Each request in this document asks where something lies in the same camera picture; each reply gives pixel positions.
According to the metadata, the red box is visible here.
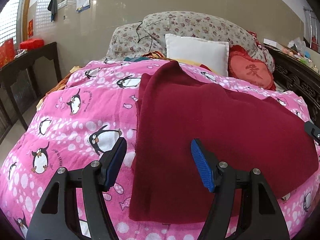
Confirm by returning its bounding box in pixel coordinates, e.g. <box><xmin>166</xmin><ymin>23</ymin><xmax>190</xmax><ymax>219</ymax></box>
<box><xmin>20</xmin><ymin>37</ymin><xmax>44</xmax><ymax>50</ymax></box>

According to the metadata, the red gift bag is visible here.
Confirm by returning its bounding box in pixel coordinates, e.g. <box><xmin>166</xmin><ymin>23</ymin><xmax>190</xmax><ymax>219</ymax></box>
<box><xmin>0</xmin><ymin>38</ymin><xmax>15</xmax><ymax>68</ymax></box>

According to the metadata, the dark wooden side table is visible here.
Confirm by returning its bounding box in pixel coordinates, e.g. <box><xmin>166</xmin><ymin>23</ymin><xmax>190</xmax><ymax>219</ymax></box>
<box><xmin>0</xmin><ymin>42</ymin><xmax>62</xmax><ymax>140</ymax></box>

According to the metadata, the striped orange cloth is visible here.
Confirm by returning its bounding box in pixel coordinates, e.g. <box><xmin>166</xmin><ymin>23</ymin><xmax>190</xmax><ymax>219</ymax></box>
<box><xmin>142</xmin><ymin>51</ymin><xmax>165</xmax><ymax>59</ymax></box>

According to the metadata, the red patterned cloth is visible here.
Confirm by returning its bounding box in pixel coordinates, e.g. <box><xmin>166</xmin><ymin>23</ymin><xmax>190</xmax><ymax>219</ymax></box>
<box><xmin>246</xmin><ymin>30</ymin><xmax>263</xmax><ymax>48</ymax></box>

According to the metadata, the white pillow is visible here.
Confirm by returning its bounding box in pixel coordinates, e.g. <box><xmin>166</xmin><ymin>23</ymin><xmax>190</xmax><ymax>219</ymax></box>
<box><xmin>165</xmin><ymin>33</ymin><xmax>230</xmax><ymax>77</ymax></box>

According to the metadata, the pink penguin print blanket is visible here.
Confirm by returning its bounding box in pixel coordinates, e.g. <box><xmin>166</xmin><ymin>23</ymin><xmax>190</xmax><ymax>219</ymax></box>
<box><xmin>0</xmin><ymin>59</ymin><xmax>320</xmax><ymax>240</ymax></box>

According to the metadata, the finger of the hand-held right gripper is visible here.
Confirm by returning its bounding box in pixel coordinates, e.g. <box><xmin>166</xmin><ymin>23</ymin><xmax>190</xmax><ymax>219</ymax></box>
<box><xmin>304</xmin><ymin>121</ymin><xmax>320</xmax><ymax>144</ymax></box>

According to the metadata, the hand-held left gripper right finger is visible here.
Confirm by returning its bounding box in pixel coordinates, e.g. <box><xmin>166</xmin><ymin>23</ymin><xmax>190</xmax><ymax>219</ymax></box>
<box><xmin>190</xmin><ymin>139</ymin><xmax>290</xmax><ymax>240</ymax></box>

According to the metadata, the orange yellow cloth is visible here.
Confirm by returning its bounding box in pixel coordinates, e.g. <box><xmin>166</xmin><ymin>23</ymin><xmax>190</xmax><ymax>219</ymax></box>
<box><xmin>36</xmin><ymin>66</ymin><xmax>83</xmax><ymax>110</ymax></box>

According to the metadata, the teal cloth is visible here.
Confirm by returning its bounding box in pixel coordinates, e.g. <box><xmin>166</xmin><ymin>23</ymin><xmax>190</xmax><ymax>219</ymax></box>
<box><xmin>124</xmin><ymin>56</ymin><xmax>150</xmax><ymax>62</ymax></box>

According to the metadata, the dark carved wooden frame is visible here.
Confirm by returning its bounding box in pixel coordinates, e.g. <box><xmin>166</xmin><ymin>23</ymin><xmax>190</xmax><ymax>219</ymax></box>
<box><xmin>262</xmin><ymin>44</ymin><xmax>320</xmax><ymax>123</ymax></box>

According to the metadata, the black cable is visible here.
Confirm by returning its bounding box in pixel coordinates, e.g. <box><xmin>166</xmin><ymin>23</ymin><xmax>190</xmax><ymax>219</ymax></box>
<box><xmin>136</xmin><ymin>21</ymin><xmax>154</xmax><ymax>53</ymax></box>

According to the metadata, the clear plastic bag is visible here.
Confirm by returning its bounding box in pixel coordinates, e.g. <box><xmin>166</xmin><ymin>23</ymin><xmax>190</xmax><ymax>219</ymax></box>
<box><xmin>287</xmin><ymin>37</ymin><xmax>307</xmax><ymax>53</ymax></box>

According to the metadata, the white flat box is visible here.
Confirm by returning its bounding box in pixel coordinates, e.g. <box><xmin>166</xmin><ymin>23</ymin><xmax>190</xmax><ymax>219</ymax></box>
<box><xmin>263</xmin><ymin>38</ymin><xmax>283</xmax><ymax>48</ymax></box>

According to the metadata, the dark hanging cloth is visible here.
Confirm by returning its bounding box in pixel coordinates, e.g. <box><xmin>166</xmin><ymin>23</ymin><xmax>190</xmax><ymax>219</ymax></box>
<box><xmin>47</xmin><ymin>0</ymin><xmax>58</xmax><ymax>22</ymax></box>

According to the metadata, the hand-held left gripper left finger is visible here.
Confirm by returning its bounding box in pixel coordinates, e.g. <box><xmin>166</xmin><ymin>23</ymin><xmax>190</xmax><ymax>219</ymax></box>
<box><xmin>26</xmin><ymin>137</ymin><xmax>128</xmax><ymax>240</ymax></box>

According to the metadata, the grey floral quilt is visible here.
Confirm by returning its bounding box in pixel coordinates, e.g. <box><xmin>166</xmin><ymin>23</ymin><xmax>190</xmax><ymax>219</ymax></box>
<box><xmin>106</xmin><ymin>11</ymin><xmax>275</xmax><ymax>75</ymax></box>

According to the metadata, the red heart-shaped pillow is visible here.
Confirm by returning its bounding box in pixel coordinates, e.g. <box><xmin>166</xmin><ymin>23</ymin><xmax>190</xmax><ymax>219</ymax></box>
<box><xmin>227</xmin><ymin>44</ymin><xmax>277</xmax><ymax>90</ymax></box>

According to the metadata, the dark red sweater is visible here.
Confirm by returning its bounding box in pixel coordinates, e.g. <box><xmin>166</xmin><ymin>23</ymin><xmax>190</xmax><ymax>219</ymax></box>
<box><xmin>129</xmin><ymin>60</ymin><xmax>320</xmax><ymax>224</ymax></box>

